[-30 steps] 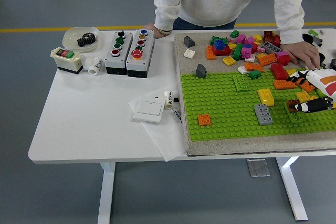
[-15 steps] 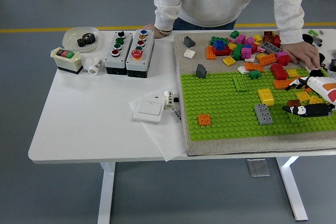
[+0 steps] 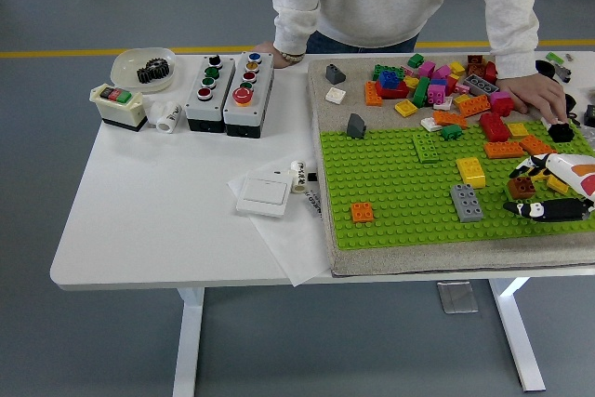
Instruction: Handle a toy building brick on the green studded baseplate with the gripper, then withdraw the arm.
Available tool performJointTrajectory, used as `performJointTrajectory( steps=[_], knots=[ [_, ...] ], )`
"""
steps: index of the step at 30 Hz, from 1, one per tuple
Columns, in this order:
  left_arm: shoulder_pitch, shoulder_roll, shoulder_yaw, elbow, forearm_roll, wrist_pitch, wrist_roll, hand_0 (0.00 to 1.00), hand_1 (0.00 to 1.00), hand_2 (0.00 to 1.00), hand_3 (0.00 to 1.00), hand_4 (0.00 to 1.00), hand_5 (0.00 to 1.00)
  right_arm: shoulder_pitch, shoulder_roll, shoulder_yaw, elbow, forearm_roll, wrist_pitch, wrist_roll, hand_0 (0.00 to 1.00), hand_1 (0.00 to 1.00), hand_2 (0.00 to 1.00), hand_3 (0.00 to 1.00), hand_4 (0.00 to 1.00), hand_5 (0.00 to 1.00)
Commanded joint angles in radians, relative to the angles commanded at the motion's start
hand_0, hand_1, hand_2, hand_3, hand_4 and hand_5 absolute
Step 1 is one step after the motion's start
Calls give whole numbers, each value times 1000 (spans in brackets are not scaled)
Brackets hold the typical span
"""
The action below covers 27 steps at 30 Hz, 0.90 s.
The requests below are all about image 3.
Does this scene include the green flat eight-stud plate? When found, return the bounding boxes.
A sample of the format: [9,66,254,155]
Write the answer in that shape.
[505,192,544,224]
[412,131,443,165]

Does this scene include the grey four-button control box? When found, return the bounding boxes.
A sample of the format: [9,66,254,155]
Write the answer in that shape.
[184,54,236,133]

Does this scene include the large red brick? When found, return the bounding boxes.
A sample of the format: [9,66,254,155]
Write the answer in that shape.
[478,112,511,142]

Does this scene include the grey-brown mat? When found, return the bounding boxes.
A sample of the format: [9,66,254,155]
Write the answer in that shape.
[306,51,595,278]

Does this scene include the silver floor plate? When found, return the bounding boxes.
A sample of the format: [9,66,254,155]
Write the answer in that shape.
[436,280,479,314]

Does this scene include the brown four-stud brick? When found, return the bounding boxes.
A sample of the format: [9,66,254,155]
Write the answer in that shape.
[506,176,536,200]

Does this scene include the white paper sheet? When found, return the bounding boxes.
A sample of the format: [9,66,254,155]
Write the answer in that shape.
[226,158,332,287]

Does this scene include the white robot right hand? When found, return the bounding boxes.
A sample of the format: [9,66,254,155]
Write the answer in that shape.
[503,152,595,223]

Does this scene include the long green brick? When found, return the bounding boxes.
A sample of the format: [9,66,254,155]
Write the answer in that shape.
[411,75,432,108]

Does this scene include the green studded baseplate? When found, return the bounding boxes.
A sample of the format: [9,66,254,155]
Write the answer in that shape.
[319,118,595,251]

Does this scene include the yellow flat square tile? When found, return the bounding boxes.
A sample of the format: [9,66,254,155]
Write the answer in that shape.
[394,99,419,118]

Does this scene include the grey emergency-stop control box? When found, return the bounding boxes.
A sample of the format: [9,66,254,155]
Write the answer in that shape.
[222,51,275,139]

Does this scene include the orange eight-stud brick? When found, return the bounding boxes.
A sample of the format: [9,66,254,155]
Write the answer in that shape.
[457,94,493,118]
[518,134,554,156]
[364,80,384,107]
[483,139,525,160]
[431,110,468,130]

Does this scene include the green eight-stud brick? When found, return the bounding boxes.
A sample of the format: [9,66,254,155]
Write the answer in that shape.
[371,64,404,81]

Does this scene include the person's left hand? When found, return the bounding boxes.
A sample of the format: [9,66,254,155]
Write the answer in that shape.
[496,72,569,125]

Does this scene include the light grey eight-stud brick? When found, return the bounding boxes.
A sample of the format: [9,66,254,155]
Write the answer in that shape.
[449,183,484,224]

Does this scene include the dark grey eight-stud brick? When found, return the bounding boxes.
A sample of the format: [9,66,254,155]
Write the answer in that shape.
[466,74,498,96]

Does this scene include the white plastic bowl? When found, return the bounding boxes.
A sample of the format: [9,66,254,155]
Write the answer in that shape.
[110,46,179,94]

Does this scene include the yellow curved eight-stud brick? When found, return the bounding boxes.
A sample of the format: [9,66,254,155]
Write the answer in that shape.
[455,156,488,190]

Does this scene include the small white labelled cylinder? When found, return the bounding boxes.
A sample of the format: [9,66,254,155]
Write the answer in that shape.
[289,160,308,194]

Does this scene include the black gear stack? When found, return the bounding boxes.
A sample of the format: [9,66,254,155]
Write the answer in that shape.
[136,58,171,86]

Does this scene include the white table leg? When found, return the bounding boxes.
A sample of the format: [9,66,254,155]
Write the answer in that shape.
[487,277,547,392]
[172,287,205,397]

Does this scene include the blue four-stud brick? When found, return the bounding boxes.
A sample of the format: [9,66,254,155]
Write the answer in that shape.
[377,70,403,90]

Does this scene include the beaded bracelet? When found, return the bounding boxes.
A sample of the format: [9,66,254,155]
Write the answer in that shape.
[273,48,307,63]

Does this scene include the cream red-green switch box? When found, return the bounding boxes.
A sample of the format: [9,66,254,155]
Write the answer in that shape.
[88,83,149,134]

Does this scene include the person's right hand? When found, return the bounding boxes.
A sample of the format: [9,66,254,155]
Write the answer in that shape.
[253,41,303,69]

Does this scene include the white wall switch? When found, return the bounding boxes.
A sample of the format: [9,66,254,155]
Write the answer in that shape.
[235,173,293,219]

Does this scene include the white pipe fitting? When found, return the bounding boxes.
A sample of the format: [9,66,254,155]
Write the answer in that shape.
[147,100,183,134]

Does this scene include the black brick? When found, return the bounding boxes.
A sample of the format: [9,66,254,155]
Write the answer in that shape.
[547,122,575,143]

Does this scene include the orange four-stud brick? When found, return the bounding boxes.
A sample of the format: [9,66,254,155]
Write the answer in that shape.
[350,201,377,224]

